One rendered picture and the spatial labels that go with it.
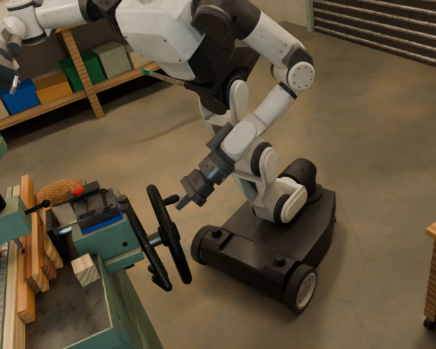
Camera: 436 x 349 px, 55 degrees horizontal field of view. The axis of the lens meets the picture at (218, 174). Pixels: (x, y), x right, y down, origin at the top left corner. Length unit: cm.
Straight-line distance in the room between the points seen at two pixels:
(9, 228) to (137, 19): 63
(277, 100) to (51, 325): 79
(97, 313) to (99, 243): 18
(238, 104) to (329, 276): 97
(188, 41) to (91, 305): 70
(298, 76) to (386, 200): 136
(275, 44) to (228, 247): 108
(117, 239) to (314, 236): 113
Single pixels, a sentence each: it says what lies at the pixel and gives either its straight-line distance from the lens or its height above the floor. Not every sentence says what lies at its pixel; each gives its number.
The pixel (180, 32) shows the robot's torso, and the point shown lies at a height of 126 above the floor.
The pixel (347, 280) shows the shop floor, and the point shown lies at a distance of 203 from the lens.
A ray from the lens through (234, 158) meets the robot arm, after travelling 120.
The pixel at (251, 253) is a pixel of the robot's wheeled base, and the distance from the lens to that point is 191.
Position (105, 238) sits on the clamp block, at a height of 93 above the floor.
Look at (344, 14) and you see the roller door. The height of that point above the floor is 25.
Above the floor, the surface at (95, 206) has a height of 100.
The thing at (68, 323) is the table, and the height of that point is 90.
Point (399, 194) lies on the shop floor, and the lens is 246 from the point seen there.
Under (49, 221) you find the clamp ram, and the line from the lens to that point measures 108.
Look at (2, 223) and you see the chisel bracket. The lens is 105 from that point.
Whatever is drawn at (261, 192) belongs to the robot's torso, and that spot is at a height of 48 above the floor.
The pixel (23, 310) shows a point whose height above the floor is 94.
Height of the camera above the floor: 158
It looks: 35 degrees down
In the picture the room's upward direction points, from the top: 14 degrees counter-clockwise
